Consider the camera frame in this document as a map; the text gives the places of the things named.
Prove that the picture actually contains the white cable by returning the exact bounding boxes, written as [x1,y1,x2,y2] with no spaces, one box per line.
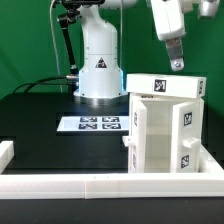
[49,0,64,94]

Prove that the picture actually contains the white cabinet door panel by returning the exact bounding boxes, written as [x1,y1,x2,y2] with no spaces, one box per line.
[122,100,147,173]

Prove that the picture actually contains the white fiducial marker sheet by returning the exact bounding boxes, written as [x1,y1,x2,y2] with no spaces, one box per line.
[57,116,129,132]

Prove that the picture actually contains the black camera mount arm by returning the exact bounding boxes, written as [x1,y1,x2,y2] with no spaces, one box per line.
[53,0,105,79]

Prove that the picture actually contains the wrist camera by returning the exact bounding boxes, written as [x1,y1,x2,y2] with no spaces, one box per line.
[198,0,220,18]

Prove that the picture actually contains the white cabinet top block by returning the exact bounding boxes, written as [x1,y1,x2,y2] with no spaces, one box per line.
[126,73,206,99]

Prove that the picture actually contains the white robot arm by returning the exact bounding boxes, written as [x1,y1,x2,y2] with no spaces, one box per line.
[74,0,192,105]

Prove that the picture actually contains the black cable bundle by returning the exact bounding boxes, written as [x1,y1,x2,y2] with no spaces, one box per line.
[12,75,80,94]

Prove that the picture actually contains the white cabinet body box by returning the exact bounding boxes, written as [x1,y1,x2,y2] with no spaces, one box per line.
[130,94,204,173]

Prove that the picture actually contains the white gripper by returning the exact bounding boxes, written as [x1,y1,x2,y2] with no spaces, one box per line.
[151,0,193,71]

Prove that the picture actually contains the white U-shaped obstacle fence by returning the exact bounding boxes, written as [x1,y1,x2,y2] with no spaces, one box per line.
[0,141,224,199]

